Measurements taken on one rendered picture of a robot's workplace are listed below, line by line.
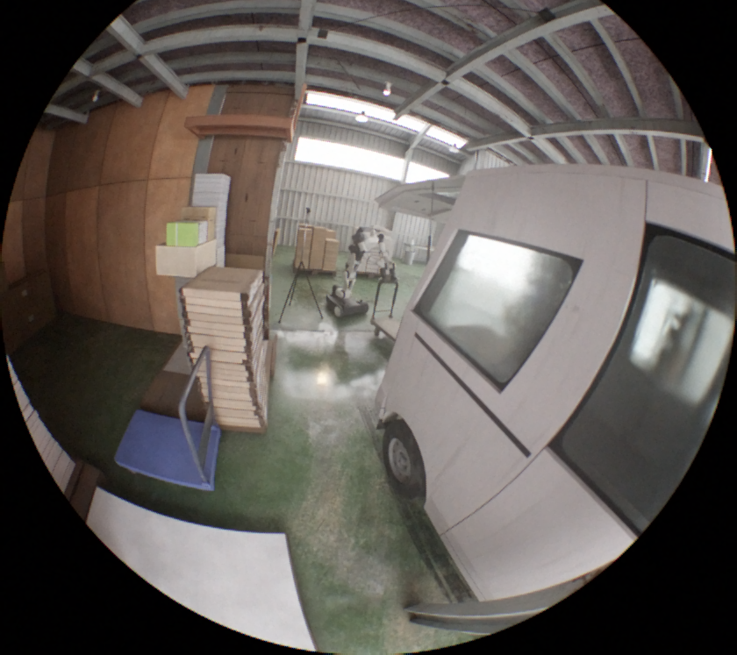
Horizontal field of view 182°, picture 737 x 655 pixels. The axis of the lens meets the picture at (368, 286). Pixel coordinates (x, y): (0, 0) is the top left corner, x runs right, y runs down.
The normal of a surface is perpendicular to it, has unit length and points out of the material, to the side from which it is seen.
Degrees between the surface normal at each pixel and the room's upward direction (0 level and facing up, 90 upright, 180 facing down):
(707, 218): 85
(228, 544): 0
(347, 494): 0
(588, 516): 90
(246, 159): 90
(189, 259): 91
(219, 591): 0
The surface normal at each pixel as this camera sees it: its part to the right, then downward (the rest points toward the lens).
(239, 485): 0.17, -0.95
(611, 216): -0.92, -0.15
